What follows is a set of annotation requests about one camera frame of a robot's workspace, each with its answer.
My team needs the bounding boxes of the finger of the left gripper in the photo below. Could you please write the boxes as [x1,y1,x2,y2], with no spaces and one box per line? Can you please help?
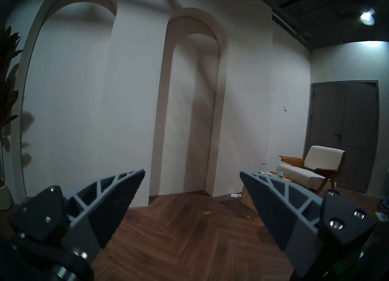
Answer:
[239,170,377,281]
[8,169,146,281]

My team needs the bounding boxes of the wooden crate box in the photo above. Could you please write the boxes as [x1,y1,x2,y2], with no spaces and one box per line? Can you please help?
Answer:
[242,171,293,213]

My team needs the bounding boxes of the pile of paper scraps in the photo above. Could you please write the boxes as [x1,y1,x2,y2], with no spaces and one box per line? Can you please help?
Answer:
[258,170,285,179]

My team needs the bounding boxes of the wooden armchair with white cushions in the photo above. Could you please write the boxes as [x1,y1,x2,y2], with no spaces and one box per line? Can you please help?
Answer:
[277,145,346,193]

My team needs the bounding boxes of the grey double door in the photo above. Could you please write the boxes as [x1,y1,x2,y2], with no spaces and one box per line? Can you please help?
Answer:
[305,80,380,194]

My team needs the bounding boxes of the tall potted plant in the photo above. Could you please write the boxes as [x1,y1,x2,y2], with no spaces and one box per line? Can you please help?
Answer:
[0,25,24,211]

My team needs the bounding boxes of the ceiling spot lamp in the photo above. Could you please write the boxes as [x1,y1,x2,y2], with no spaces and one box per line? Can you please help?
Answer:
[360,10,376,26]

